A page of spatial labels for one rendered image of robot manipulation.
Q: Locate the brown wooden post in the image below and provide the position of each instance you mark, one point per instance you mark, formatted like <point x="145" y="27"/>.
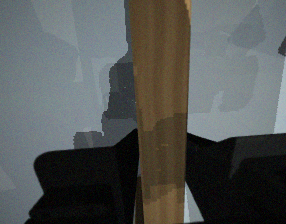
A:
<point x="139" y="215"/>

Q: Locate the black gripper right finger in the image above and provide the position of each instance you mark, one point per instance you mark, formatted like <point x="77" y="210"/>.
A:
<point x="212" y="167"/>

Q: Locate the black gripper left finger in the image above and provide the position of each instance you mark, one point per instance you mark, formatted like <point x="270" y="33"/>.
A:
<point x="115" y="165"/>

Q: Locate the brown wooden board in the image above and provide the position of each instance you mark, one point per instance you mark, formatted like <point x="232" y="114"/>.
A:
<point x="160" y="37"/>

